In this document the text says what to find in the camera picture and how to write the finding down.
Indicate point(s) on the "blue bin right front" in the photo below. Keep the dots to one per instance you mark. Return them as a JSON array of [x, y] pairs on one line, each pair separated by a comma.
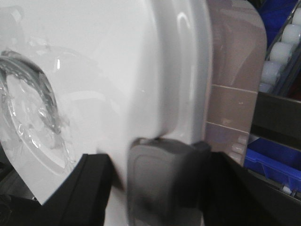
[[276, 162]]

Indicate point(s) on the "white lidded storage bin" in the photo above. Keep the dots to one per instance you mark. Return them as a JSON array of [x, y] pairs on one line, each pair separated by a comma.
[[94, 76]]

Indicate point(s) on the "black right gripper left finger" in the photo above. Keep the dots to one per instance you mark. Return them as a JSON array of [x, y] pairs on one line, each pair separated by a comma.
[[82, 198]]

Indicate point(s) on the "white roller conveyor track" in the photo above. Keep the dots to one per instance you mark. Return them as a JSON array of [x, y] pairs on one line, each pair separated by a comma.
[[281, 73]]

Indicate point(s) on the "grey bin lid latch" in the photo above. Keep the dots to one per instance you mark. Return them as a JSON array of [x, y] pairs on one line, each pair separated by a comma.
[[165, 179]]

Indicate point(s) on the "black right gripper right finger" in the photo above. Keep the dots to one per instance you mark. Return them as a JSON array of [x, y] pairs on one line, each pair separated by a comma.
[[234, 197]]

